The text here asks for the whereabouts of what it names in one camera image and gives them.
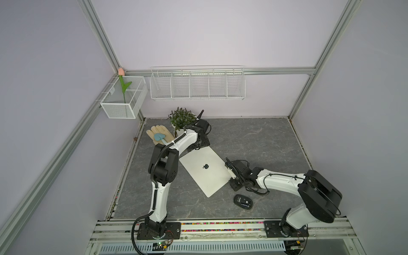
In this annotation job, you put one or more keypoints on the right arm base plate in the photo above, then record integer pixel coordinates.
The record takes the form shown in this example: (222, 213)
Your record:
(277, 229)

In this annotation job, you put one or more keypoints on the blue garden trowel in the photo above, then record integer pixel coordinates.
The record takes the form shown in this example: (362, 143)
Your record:
(159, 137)

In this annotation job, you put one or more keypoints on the pink artificial tulip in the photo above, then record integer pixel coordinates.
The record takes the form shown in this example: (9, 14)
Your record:
(124, 85)

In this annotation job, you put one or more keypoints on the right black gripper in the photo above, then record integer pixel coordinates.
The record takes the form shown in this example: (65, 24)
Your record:
(234, 187)

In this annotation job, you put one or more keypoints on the aluminium front rail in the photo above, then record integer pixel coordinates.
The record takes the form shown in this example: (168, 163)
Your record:
(230, 237)

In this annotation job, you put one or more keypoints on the black wireless mouse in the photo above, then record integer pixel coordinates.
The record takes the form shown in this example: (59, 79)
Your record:
(243, 202)

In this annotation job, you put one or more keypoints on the potted green plant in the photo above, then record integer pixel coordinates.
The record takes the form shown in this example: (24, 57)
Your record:
(180, 118)

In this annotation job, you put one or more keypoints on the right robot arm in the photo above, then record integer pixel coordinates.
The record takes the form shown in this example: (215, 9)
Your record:
(320, 199)

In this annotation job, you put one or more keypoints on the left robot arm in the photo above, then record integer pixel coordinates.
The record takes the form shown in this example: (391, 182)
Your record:
(163, 170)

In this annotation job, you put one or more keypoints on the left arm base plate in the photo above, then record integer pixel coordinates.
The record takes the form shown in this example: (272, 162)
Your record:
(154, 231)

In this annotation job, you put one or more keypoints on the white mesh wall box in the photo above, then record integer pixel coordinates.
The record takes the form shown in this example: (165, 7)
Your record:
(113, 103)

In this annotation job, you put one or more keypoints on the beige work glove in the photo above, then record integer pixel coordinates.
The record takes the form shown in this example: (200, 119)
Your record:
(160, 129)

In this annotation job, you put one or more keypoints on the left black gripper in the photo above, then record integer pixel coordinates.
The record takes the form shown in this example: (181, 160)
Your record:
(205, 143)

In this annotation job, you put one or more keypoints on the white wire shelf basket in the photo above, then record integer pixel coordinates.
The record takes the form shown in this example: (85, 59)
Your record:
(202, 82)

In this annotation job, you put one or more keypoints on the silver laptop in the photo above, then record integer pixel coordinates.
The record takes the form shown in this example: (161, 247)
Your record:
(207, 169)

